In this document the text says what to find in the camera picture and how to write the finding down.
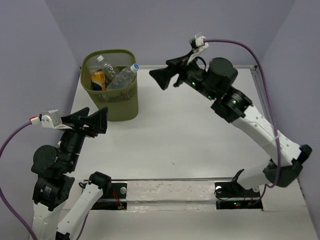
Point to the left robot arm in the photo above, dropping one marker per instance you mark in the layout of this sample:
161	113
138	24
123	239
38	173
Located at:
53	164

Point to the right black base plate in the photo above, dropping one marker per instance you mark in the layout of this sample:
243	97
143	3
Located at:
230	196

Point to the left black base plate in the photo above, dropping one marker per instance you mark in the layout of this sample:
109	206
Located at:
115	199

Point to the orange label bottle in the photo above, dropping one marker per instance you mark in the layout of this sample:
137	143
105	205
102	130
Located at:
98	81

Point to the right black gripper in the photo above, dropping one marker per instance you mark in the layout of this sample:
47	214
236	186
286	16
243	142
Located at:
163	76

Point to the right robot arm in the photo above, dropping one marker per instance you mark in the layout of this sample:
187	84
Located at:
232	105

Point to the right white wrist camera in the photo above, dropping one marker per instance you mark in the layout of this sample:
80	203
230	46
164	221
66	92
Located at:
198	46

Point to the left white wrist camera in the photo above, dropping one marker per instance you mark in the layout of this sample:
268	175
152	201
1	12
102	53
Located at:
49	119

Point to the green mesh waste bin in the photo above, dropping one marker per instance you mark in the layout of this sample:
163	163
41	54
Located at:
122	103

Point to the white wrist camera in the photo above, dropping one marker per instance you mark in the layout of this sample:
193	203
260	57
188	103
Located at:
49	119
198	46

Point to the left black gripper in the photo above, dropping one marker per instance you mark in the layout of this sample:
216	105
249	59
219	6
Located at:
78	120

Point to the clear bottle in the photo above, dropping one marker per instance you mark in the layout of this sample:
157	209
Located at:
109	69
124	78

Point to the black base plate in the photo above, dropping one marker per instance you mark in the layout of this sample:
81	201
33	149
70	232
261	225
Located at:
230	196
115	199

